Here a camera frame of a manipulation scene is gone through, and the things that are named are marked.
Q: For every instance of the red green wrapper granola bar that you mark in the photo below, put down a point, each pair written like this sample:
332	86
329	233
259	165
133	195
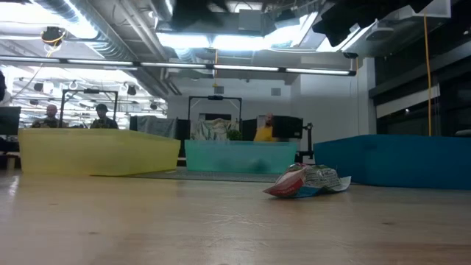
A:
305	181

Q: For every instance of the black computer monitor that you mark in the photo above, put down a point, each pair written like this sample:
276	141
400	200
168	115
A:
289	127
9	121
248	129

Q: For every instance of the person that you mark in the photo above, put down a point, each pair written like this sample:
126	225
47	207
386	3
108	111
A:
265	130
49	118
103	117

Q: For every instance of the black metal rig frame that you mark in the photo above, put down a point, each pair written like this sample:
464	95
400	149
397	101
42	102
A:
215	98
89	91

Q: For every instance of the black monitor stand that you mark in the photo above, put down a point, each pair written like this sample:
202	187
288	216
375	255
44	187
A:
308	141

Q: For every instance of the dark blue plastic bin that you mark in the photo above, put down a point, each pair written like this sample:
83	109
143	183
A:
397	162

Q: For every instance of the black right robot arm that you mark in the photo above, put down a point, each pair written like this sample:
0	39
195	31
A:
368	18

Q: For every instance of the dark striped table mat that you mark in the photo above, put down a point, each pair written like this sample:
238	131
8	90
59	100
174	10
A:
221	176

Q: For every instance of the green leafy plant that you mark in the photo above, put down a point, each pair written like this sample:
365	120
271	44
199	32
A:
234	135

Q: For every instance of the leaf patterned cloth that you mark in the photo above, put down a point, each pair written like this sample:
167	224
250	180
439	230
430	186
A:
213	129

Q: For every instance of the teal translucent plastic bin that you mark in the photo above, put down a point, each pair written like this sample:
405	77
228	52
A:
228	156

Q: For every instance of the grey cloth cover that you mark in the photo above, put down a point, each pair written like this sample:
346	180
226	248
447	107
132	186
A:
156	127

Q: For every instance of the long LED light bar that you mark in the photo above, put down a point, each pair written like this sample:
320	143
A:
176	65

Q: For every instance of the yellow translucent plastic bin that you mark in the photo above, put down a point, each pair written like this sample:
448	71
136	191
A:
95	152

